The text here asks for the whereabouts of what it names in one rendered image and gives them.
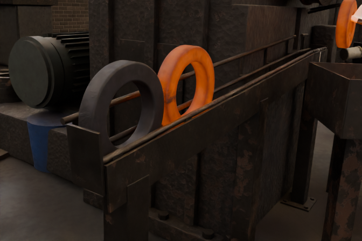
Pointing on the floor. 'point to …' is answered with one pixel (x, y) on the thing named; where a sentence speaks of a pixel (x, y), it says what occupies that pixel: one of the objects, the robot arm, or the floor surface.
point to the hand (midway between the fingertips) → (348, 17)
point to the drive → (45, 92)
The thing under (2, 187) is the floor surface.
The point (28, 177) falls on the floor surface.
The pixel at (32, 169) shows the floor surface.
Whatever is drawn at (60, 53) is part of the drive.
